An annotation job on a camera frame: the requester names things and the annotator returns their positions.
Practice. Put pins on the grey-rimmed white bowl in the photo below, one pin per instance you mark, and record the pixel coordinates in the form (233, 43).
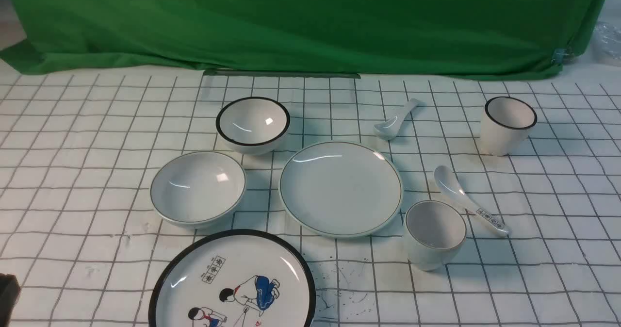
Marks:
(196, 189)

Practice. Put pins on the grey-rimmed white cup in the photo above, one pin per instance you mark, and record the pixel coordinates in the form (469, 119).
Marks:
(433, 234)

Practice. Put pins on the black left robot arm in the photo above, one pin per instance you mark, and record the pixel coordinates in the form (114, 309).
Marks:
(9, 292)

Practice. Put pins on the grey-rimmed white plate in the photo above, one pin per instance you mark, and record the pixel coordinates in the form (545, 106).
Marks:
(340, 189)

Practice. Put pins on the black-rimmed white bowl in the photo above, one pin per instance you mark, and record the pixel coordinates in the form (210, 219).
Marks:
(253, 125)

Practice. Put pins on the plain white ceramic spoon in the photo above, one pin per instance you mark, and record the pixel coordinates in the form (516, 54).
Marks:
(390, 128)

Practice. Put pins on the white spoon with lettering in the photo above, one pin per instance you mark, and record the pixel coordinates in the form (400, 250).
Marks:
(448, 184)

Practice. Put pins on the black-rimmed illustrated plate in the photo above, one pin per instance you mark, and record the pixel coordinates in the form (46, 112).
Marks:
(235, 278)

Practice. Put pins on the black-rimmed white cup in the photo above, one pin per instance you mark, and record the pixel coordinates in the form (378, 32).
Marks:
(506, 122)

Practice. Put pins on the green backdrop cloth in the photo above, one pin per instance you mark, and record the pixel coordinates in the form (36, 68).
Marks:
(468, 39)

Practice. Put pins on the white grid tablecloth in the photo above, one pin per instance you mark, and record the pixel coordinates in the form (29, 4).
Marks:
(79, 151)

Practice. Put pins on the metal clip on backdrop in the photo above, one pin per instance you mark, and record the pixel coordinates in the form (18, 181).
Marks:
(563, 56)

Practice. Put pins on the clear plastic wrap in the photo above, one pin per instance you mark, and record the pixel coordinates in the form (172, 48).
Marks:
(607, 42)

